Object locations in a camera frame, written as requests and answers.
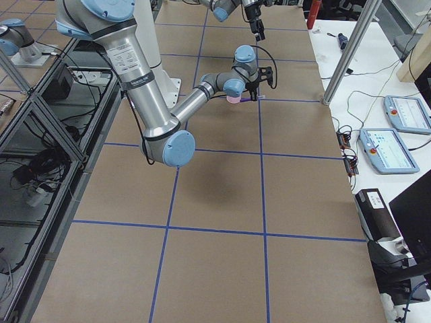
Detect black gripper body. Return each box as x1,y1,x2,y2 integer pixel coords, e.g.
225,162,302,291
245,80,259,96
243,0,263,23

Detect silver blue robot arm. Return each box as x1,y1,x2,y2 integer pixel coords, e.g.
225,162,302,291
56,0,261,167
192,0,272,42

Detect pink mesh pen holder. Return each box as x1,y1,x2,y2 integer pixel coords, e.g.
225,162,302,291
226,96,241,104

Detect red cylinder bottle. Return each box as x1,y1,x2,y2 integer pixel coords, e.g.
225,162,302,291
306,0,321,30

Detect folded blue umbrella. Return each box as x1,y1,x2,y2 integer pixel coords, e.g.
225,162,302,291
337,33,348,52

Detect small orange circuit board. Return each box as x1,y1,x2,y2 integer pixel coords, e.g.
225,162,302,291
336,131,351,149

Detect near blue teach pendant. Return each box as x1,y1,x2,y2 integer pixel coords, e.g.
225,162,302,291
359,128,420,174

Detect blue teach pendant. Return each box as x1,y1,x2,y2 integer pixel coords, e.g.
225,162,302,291
383,96,430,135
359,128,420,174

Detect far blue teach pendant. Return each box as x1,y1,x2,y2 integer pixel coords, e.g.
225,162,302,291
383,96,430,135

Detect black box with label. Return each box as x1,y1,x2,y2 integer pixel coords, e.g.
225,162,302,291
354,188,401,242

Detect black monitor screen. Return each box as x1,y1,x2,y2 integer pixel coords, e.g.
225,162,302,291
389,171,430,262

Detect black camera cable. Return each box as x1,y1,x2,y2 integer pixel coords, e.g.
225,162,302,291
252,45,279,89

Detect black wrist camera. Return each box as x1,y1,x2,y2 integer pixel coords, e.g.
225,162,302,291
257,67,273,87

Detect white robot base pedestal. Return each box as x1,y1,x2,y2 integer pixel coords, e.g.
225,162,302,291
133,0,181,110

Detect aluminium frame post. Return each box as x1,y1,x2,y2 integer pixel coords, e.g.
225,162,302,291
321,0,382,106

